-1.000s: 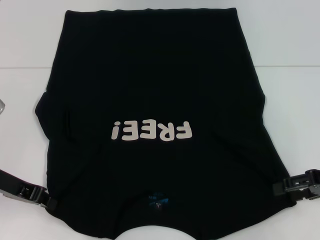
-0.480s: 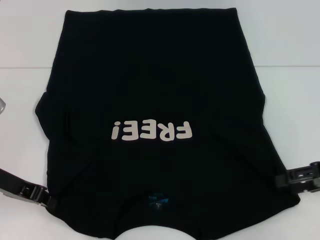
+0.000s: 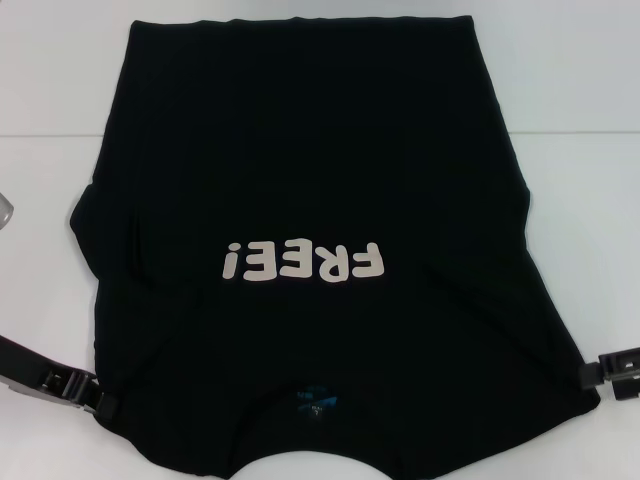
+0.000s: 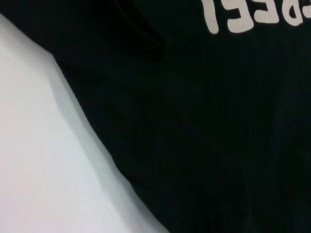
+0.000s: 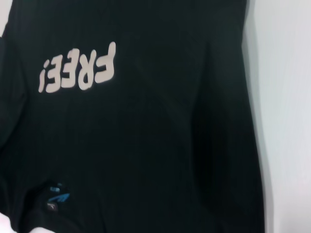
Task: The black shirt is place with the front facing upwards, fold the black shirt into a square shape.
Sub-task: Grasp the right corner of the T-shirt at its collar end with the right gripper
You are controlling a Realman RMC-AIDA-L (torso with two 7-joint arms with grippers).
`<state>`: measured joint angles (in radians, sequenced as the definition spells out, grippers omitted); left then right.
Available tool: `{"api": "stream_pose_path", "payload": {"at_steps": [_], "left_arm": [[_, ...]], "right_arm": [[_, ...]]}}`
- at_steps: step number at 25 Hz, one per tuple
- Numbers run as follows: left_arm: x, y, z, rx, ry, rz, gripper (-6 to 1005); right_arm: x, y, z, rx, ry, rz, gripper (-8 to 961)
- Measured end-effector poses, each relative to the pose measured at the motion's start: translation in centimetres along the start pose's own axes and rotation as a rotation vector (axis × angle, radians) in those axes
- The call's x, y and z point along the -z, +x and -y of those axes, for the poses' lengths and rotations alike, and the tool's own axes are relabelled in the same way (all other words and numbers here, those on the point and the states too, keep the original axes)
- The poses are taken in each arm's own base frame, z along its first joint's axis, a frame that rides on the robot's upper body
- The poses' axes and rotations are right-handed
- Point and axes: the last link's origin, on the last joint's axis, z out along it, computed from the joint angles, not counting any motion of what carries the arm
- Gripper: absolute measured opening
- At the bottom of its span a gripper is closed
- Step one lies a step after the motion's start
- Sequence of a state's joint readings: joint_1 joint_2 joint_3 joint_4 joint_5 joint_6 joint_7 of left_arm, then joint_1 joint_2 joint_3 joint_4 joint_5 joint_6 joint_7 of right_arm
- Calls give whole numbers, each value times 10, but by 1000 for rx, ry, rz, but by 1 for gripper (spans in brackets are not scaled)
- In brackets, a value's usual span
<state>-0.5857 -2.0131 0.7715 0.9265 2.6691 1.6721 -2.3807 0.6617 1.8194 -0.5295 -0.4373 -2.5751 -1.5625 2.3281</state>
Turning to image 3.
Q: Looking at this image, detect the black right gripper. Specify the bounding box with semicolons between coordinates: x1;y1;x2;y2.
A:
578;343;640;402

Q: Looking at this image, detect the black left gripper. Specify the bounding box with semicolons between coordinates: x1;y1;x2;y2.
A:
0;333;122;421

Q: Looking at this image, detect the black shirt with FREE print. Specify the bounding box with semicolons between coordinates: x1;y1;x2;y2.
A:
67;15;602;480

